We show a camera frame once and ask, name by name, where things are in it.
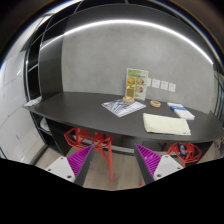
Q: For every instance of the round wooden sign base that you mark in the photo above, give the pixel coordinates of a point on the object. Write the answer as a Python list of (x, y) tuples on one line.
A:
[(128, 99)]

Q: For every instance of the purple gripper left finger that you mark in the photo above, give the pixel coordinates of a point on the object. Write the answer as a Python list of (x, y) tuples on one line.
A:
[(75, 167)]

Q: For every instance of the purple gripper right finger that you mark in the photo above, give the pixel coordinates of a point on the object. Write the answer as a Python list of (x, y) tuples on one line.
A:
[(154, 166)]

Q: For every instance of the white blue book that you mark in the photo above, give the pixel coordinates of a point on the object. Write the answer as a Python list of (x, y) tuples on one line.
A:
[(181, 111)]

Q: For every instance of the white paper on shelf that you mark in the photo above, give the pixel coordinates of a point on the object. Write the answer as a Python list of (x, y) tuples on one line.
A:
[(33, 101)]

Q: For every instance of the grey magazine on table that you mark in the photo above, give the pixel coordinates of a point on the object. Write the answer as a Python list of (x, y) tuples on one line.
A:
[(121, 108)]

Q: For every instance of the round wooden coaster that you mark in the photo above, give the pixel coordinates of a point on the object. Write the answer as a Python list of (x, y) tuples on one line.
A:
[(155, 103)]

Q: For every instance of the red wire stool right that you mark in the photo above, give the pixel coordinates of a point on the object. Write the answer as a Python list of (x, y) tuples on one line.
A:
[(186, 152)]

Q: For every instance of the red wire stool left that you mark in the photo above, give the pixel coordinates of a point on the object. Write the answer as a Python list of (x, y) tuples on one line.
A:
[(77, 138)]

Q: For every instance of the white wall socket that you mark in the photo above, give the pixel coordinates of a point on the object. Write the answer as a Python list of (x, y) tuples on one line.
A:
[(148, 82), (172, 87), (155, 83), (164, 85)]

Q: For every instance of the red wire stool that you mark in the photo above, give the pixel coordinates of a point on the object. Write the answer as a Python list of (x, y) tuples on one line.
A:
[(186, 152), (77, 138)]

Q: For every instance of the green yellow menu sign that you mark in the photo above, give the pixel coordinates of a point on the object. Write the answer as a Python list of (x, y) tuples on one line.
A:
[(136, 83)]

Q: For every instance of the black shelving unit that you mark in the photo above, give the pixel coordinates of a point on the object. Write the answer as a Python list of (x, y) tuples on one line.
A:
[(43, 78)]

